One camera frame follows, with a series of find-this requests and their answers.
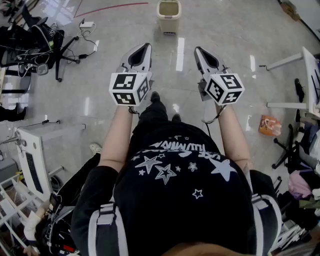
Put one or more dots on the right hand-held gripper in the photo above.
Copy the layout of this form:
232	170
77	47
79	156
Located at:
223	87

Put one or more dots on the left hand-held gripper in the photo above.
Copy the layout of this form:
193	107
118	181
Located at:
125	86

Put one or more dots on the beige trash bin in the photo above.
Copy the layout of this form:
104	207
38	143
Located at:
168	22

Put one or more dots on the person's left forearm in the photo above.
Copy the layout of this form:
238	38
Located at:
117	135

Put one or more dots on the person's right forearm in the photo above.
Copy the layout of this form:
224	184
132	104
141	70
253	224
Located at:
232	135

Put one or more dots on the person's black shoe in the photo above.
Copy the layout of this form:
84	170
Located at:
155	96
176	117

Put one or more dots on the black power adapter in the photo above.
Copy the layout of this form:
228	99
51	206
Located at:
83	55

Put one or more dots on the person's black trousers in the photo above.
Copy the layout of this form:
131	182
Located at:
152	112

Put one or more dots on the white power strip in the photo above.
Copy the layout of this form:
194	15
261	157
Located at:
86	24

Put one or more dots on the orange paper bag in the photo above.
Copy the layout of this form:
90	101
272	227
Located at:
268	125

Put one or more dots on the black object on desk foot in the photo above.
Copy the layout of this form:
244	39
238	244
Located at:
299	90

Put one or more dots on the black office chair with gear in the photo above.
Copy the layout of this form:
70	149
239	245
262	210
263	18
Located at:
37	47

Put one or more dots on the black star print shirt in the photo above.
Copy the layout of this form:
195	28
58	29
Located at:
180	195

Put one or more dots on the white desk with keyboard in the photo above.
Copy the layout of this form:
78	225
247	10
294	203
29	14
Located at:
30	150

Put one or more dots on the pink plastic bag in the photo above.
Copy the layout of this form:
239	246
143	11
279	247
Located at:
298	185

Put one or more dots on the black keyboard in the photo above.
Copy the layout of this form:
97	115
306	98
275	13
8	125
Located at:
34	172

